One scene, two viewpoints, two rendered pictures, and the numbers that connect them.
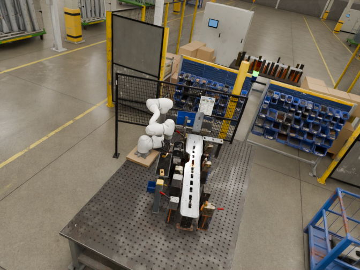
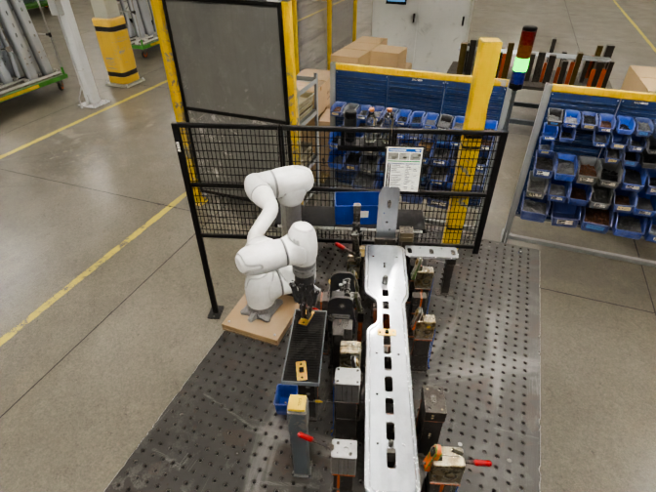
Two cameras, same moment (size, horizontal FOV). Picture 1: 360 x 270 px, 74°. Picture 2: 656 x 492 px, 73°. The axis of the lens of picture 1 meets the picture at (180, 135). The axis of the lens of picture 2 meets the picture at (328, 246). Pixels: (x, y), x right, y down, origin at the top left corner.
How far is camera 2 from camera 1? 85 cm
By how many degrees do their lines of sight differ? 5
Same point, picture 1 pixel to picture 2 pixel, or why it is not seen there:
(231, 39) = (440, 22)
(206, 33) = (385, 19)
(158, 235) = not seen: outside the picture
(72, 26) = (113, 54)
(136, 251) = not seen: outside the picture
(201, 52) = (380, 58)
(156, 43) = (268, 44)
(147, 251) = not seen: outside the picture
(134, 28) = (215, 19)
